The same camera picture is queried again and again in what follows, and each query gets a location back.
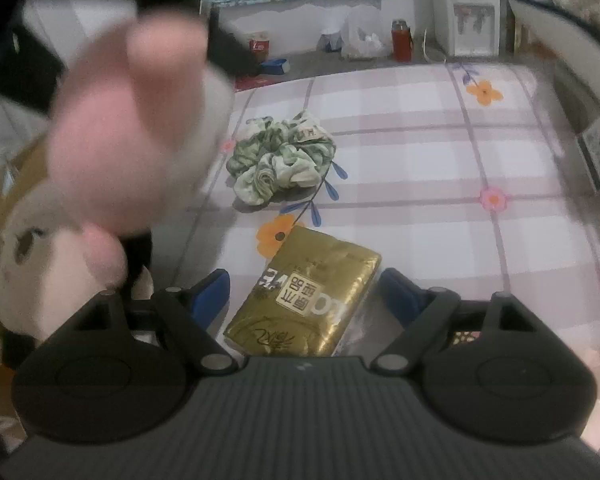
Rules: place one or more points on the red thermos bottle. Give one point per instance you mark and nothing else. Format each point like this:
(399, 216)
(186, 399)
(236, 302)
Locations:
(402, 42)

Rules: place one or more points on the small blue object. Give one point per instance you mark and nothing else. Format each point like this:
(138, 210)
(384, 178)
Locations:
(275, 66)

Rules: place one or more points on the checked floral bed sheet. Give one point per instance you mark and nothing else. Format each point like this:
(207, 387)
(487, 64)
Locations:
(430, 160)

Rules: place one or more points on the white plastic bag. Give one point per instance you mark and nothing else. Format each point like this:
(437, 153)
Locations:
(362, 35)

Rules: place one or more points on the white water dispenser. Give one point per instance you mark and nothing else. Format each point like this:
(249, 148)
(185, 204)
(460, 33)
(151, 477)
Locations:
(472, 15)

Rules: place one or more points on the red can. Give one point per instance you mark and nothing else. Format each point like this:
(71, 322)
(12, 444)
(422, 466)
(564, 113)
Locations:
(258, 49)

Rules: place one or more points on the cream face plush toy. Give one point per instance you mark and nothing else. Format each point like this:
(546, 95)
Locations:
(55, 280)

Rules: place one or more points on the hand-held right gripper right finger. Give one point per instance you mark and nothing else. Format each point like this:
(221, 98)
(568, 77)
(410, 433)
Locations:
(397, 292)

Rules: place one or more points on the green white scrunchie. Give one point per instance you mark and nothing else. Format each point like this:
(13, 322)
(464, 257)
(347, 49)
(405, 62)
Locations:
(280, 160)

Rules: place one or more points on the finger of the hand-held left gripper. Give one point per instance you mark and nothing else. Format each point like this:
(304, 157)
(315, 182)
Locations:
(230, 47)

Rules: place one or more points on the pink white plush toy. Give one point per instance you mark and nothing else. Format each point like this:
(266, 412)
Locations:
(125, 125)

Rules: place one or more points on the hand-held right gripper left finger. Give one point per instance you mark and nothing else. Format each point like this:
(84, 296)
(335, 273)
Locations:
(212, 292)

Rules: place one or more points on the gold tissue pack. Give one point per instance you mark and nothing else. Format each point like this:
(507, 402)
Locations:
(305, 290)

